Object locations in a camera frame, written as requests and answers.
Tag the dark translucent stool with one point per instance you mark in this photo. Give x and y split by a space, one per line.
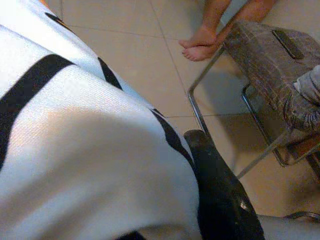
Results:
262 57

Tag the grey striped cloth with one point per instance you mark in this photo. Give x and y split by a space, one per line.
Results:
307 100

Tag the yellow egg cartoon blanket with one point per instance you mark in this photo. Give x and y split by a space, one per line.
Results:
87 150

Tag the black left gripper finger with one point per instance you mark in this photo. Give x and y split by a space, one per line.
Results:
220 200

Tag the person's bare leg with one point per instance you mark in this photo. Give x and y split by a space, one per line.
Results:
207 35
197 53

